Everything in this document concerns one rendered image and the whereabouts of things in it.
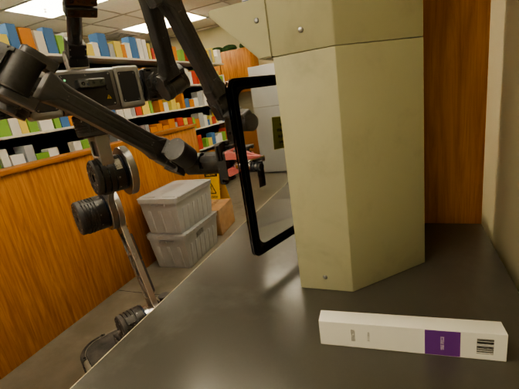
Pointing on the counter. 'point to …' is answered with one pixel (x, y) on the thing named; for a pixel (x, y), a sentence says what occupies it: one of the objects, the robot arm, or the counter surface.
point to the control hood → (247, 25)
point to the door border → (242, 157)
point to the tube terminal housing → (352, 135)
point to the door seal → (247, 160)
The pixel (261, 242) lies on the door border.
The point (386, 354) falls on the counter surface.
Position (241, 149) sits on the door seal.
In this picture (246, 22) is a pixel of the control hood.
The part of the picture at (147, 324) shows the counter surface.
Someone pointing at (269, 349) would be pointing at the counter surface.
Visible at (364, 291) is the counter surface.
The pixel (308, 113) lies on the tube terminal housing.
